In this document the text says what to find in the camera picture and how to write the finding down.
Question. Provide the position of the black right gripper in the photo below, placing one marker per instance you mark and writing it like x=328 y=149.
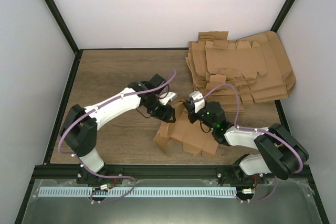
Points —
x=191 y=109

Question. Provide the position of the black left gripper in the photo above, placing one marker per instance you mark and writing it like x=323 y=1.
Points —
x=165 y=115

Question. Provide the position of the brown cardboard box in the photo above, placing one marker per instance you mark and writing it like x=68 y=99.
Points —
x=190 y=136

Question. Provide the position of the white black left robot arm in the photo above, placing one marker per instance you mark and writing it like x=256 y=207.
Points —
x=80 y=128

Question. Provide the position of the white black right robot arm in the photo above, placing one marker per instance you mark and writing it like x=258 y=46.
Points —
x=279 y=152

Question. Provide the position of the stack of flat cardboard blanks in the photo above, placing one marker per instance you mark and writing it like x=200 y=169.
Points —
x=256 y=68

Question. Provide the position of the clear acrylic front plate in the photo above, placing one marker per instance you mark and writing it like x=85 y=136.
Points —
x=289 y=201

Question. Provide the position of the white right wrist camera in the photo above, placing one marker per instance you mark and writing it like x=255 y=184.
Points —
x=198 y=100

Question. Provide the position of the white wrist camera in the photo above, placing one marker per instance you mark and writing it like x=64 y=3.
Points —
x=168 y=97
x=198 y=100

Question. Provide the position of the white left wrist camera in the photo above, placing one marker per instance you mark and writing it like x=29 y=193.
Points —
x=168 y=97

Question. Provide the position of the black front mounting rail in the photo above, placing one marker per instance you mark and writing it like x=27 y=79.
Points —
x=223 y=174

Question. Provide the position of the black back right frame post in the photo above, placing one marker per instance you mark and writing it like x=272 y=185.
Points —
x=282 y=15

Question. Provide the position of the black frame post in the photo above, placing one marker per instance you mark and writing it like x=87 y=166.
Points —
x=282 y=15
x=62 y=25

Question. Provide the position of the light blue slotted cable duct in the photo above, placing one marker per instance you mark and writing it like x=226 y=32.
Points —
x=141 y=192

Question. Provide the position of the black back left frame post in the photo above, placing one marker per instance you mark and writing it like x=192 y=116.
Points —
x=62 y=25

